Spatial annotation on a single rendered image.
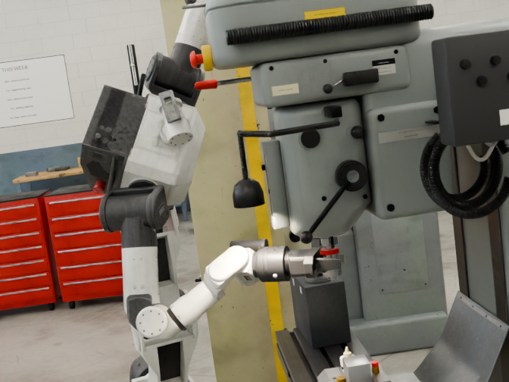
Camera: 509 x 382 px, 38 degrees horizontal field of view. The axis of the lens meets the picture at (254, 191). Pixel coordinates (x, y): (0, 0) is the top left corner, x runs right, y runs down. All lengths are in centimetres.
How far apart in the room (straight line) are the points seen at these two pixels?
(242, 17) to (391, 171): 48
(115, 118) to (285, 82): 55
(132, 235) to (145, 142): 26
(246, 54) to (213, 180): 191
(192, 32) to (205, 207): 152
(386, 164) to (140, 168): 64
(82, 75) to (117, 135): 887
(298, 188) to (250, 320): 200
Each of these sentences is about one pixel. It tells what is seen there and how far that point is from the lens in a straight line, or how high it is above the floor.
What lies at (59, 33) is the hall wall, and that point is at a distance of 1091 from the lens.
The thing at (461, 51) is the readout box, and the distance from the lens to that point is 149.
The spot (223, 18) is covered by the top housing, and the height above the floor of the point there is 183.
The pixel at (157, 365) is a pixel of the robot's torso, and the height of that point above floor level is 86.
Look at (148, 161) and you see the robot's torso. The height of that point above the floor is 153.
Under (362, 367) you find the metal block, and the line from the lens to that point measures 172.
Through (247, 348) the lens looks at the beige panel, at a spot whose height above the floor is 43.
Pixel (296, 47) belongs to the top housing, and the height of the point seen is 175.
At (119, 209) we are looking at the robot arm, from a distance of 190.
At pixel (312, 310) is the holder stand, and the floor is 102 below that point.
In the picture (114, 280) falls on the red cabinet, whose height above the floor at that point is 21.
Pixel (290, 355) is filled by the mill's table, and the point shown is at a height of 90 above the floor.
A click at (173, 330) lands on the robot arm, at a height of 112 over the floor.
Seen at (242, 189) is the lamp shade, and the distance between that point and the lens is 169.
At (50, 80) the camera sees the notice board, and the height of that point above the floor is 211.
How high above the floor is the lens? 169
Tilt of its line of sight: 8 degrees down
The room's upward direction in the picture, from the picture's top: 8 degrees counter-clockwise
